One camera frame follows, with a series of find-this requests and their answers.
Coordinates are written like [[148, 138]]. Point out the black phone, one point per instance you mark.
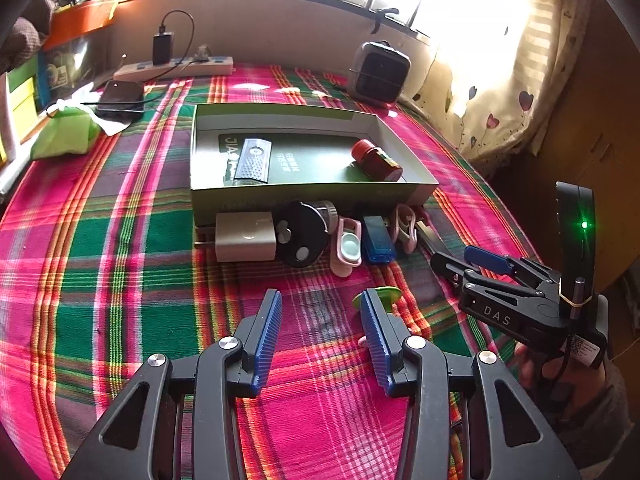
[[120, 97]]

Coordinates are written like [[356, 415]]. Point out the white power strip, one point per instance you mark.
[[210, 65]]

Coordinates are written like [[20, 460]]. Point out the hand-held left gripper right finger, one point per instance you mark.
[[375, 335]]

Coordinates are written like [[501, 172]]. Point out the white plug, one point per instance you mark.
[[202, 54]]

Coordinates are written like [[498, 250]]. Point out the pink plastic clip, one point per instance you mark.
[[407, 237], [347, 250]]

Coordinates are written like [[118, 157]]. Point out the brown wooden cabinet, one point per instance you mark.
[[600, 135]]

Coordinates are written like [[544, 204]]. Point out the cream heart-print curtain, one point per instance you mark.
[[500, 60]]

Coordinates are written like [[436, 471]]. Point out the green yellow cardboard box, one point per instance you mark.
[[22, 105]]

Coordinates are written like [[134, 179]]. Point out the orange box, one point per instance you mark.
[[80, 22]]

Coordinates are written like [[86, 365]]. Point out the blue box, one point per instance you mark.
[[52, 75]]

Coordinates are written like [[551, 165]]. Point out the green cloth bag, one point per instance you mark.
[[65, 130]]

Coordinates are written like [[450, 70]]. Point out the brown checkered cloth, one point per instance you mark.
[[25, 42]]

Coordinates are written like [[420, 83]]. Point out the red-cap brown medicine bottle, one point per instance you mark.
[[377, 160]]

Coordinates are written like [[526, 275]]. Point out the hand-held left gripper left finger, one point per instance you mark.
[[267, 330]]

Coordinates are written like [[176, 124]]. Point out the black grey rectangular device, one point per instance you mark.
[[252, 160]]

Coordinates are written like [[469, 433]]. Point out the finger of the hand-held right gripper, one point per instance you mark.
[[490, 305], [482, 257]]

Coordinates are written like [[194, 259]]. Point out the small grey heater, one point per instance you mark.
[[380, 72]]

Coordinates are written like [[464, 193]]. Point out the person's right hand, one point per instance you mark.
[[527, 367]]

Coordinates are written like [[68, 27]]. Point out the black round device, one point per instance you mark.
[[300, 232]]

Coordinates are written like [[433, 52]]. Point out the pink green plaid blanket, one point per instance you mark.
[[150, 260]]

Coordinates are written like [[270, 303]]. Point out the white charger adapter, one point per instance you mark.
[[245, 237]]

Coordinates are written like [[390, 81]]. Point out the blue usb tester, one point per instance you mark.
[[377, 245]]

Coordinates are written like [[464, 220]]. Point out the white green spool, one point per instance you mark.
[[385, 295]]

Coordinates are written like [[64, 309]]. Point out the person's right forearm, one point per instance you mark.
[[600, 420]]

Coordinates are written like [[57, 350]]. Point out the clear plastic box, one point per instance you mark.
[[75, 65]]

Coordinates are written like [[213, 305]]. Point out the black charger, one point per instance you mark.
[[163, 49]]

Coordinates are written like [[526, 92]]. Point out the black window hook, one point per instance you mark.
[[382, 20]]

